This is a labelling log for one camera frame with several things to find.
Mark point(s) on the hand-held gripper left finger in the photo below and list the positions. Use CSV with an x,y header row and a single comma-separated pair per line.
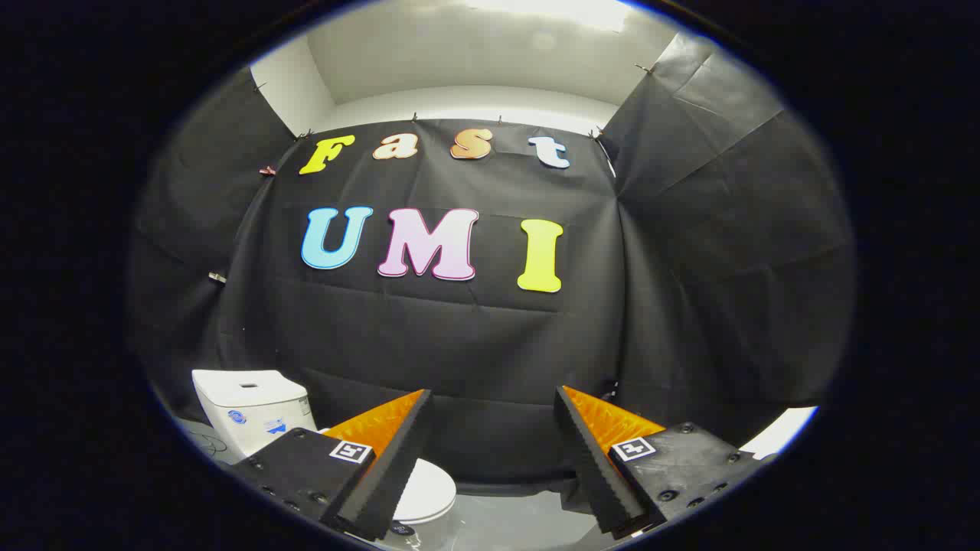
x,y
387,474

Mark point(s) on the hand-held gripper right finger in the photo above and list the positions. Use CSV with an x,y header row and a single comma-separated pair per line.
x,y
593,467

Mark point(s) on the white toilet lid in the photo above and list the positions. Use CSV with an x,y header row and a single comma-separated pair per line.
x,y
430,490

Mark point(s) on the white toilet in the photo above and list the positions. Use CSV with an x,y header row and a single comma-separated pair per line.
x,y
249,413

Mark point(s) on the black backdrop cloth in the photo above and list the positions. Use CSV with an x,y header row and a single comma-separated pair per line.
x,y
459,344

